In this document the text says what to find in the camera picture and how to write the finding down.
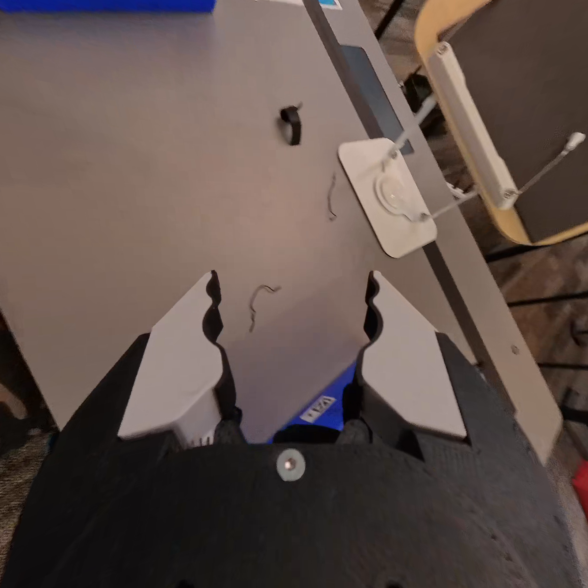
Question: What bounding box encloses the black thread scrap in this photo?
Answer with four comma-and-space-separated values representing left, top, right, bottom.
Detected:
326, 171, 340, 222
247, 283, 282, 333

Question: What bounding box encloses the dark board with wooden rim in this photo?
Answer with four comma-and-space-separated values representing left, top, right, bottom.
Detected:
415, 0, 588, 246

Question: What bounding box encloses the dark table cable hatch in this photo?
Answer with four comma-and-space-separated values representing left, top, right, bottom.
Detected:
339, 43, 415, 156

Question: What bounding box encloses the plain blue plastic bin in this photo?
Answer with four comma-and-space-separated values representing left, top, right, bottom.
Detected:
0, 0, 217, 14

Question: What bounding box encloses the white stand with clear arms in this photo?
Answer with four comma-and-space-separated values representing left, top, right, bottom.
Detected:
337, 94, 588, 259

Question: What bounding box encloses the blue bin with square tag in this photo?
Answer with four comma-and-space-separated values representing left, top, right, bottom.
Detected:
274, 362, 359, 435

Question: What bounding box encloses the white printed paper sheet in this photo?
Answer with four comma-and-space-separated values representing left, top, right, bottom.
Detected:
255, 0, 344, 11

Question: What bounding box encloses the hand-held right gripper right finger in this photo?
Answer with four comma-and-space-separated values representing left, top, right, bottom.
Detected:
355, 270, 470, 438

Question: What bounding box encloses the black velcro strap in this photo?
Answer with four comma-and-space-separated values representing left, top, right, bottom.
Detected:
277, 104, 305, 147

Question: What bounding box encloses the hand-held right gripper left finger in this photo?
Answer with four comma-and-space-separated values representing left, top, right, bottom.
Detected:
117, 270, 236, 447

